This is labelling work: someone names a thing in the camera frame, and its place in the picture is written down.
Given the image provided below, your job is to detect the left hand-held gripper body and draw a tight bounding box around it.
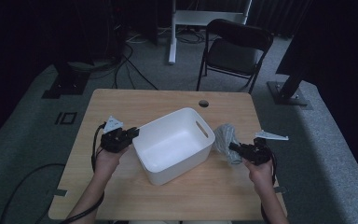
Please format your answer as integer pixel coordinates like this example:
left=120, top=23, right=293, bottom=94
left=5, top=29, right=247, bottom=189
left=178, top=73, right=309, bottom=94
left=100, top=115, right=134, bottom=153

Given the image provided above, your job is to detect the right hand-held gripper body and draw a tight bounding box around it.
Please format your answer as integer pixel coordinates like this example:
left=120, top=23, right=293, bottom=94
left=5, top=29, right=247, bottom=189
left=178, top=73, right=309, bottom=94
left=241, top=130, right=289, bottom=166

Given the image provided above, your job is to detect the grey knitted cloth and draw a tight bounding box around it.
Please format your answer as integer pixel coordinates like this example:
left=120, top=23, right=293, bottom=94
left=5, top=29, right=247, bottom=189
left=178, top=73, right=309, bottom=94
left=213, top=123, right=243, bottom=166

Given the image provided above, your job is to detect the white plastic storage bin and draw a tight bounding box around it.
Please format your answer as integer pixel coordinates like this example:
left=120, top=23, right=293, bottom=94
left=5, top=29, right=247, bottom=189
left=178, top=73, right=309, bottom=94
left=132, top=106, right=216, bottom=187

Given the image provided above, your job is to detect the person's right hand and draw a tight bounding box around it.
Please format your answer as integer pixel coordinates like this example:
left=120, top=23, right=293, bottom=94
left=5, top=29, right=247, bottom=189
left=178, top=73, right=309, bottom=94
left=242, top=157, right=276, bottom=196

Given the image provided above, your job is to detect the person's left hand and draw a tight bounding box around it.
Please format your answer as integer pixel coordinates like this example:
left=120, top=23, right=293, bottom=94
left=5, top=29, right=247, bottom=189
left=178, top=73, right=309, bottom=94
left=93, top=145, right=129, bottom=181

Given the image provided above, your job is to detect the black leaning stand with base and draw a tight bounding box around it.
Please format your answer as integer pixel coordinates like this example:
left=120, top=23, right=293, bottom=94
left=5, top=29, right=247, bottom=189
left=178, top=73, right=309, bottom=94
left=267, top=71, right=313, bottom=110

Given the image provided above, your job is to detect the black stand with square base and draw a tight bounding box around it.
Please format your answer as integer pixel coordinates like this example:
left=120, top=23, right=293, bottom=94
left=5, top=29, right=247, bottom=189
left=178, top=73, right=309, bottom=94
left=41, top=62, right=91, bottom=100

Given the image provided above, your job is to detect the black folding chair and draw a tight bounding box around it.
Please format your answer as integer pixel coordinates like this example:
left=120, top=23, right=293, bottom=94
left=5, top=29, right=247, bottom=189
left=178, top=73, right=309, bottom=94
left=195, top=18, right=274, bottom=94

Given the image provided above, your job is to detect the dark curtain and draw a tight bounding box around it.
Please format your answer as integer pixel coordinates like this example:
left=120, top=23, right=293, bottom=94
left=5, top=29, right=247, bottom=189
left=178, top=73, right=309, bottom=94
left=248, top=0, right=311, bottom=38

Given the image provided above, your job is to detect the right hand-held gripper black cable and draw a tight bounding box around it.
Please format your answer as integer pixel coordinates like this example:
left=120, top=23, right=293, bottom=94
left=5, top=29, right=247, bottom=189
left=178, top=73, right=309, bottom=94
left=260, top=148, right=278, bottom=224

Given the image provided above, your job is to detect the hand-held gripper black cable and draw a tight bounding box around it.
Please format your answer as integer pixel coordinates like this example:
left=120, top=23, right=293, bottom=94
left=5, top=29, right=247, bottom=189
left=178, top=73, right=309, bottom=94
left=260, top=148, right=278, bottom=224
left=0, top=122, right=106, bottom=224

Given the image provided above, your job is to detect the long black floor cable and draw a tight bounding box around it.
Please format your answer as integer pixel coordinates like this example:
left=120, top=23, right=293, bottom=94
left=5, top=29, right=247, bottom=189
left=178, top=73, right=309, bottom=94
left=122, top=54, right=159, bottom=91

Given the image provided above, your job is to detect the left hand-held gripper black cable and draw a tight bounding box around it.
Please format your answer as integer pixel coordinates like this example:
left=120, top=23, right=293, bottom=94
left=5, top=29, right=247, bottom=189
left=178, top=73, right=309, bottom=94
left=0, top=122, right=106, bottom=224

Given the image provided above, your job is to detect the white floor cable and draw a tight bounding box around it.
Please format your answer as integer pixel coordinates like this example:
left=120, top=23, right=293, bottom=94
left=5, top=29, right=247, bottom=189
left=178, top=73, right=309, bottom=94
left=126, top=32, right=150, bottom=45

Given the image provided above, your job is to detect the white metal desk frame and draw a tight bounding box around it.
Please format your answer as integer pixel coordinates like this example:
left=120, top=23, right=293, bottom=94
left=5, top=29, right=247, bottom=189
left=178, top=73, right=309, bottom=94
left=167, top=0, right=253, bottom=65

